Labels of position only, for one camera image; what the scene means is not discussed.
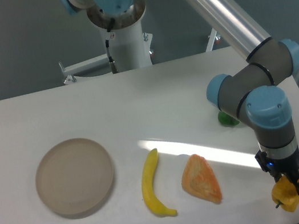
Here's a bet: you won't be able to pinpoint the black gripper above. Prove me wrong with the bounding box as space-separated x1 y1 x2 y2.
254 147 299 195

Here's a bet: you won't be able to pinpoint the yellow bell pepper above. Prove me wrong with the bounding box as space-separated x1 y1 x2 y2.
271 175 299 212

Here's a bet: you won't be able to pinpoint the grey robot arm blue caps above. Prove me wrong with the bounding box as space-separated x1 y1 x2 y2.
61 0 299 194

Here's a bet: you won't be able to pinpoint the green bell pepper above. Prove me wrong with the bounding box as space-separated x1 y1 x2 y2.
217 111 240 127

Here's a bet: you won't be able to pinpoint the beige round plate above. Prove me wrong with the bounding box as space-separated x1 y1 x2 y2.
35 138 115 219

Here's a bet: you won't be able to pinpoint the orange bread slice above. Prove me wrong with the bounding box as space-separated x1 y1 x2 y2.
181 154 223 204

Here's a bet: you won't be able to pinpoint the yellow banana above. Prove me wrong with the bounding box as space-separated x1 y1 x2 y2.
141 149 178 217

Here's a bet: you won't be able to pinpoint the white stand leg right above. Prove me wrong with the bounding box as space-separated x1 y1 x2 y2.
205 28 224 52

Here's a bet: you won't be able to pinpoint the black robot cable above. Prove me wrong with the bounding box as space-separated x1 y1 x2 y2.
100 17 124 75

